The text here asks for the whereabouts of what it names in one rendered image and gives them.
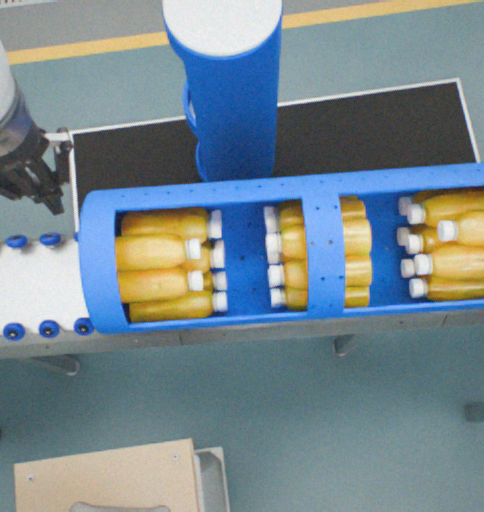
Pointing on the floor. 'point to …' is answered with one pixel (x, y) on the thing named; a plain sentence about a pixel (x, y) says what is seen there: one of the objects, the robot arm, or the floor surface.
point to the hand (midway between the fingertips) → (49, 195)
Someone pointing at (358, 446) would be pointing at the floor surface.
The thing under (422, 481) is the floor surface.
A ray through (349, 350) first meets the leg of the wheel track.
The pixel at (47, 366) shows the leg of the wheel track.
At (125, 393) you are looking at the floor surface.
